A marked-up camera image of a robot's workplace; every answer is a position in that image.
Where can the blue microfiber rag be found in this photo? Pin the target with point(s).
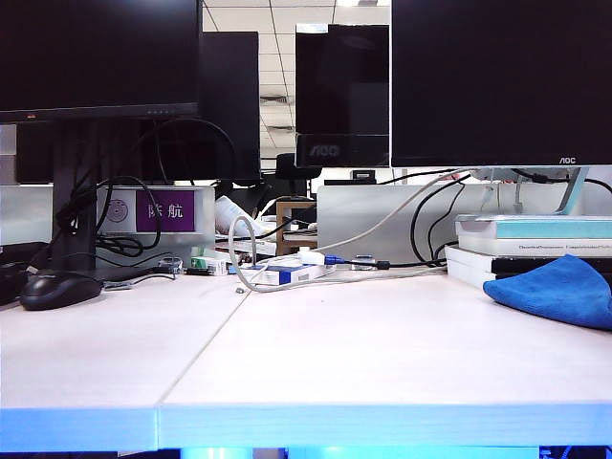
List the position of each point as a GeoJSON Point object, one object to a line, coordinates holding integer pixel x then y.
{"type": "Point", "coordinates": [564, 291]}

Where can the small wooden shelf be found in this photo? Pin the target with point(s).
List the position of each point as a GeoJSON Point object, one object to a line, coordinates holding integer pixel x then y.
{"type": "Point", "coordinates": [282, 225]}

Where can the wide frosted desk partition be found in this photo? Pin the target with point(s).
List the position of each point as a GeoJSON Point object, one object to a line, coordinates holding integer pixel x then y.
{"type": "Point", "coordinates": [354, 215]}

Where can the blue and white box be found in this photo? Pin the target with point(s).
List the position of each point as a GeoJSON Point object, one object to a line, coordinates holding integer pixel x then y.
{"type": "Point", "coordinates": [287, 276]}

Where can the flat printed booklet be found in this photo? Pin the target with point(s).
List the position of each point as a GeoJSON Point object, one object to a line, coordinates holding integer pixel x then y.
{"type": "Point", "coordinates": [258, 246]}

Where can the black office chair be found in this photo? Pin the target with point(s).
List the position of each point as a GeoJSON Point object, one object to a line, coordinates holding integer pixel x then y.
{"type": "Point", "coordinates": [291, 167]}

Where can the black slanted stand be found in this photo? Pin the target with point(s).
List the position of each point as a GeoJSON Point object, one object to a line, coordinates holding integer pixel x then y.
{"type": "Point", "coordinates": [248, 196]}

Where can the green and white box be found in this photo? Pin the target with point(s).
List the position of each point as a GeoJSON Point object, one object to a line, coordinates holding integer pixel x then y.
{"type": "Point", "coordinates": [201, 263]}

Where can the small black stick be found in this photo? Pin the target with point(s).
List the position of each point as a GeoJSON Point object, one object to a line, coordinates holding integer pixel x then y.
{"type": "Point", "coordinates": [198, 271]}

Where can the small clear container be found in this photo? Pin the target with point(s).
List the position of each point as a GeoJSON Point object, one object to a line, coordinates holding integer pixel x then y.
{"type": "Point", "coordinates": [171, 264]}

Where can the purple name sign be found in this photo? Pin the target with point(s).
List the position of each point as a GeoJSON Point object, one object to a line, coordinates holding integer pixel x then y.
{"type": "Point", "coordinates": [165, 210]}

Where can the glossy black AOC monitor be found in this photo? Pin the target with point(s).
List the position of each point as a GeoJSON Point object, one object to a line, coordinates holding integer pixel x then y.
{"type": "Point", "coordinates": [342, 81]}

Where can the matte black monitor shell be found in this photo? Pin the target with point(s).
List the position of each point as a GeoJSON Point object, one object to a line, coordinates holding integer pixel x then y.
{"type": "Point", "coordinates": [229, 95]}

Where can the white book with text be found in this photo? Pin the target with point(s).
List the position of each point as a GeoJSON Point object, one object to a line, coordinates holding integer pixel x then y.
{"type": "Point", "coordinates": [502, 247]}

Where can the small silver flat object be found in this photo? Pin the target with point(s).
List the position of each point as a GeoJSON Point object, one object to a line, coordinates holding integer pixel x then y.
{"type": "Point", "coordinates": [117, 285]}

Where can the black monitor stand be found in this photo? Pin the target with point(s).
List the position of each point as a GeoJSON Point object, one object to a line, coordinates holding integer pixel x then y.
{"type": "Point", "coordinates": [72, 158]}

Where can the right black AOC monitor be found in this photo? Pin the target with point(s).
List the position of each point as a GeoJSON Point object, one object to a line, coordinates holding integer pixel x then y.
{"type": "Point", "coordinates": [502, 81]}

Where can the black computer mouse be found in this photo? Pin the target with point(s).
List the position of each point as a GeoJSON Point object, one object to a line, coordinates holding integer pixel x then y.
{"type": "Point", "coordinates": [57, 289]}

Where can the white teal monitor stand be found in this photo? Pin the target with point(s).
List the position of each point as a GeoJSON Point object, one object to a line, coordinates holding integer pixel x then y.
{"type": "Point", "coordinates": [576, 191]}

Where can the large black monitor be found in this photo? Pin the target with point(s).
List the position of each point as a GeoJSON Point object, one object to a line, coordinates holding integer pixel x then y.
{"type": "Point", "coordinates": [95, 52]}

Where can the black low device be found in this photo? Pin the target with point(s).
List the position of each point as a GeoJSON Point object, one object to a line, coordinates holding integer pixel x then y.
{"type": "Point", "coordinates": [9, 282]}

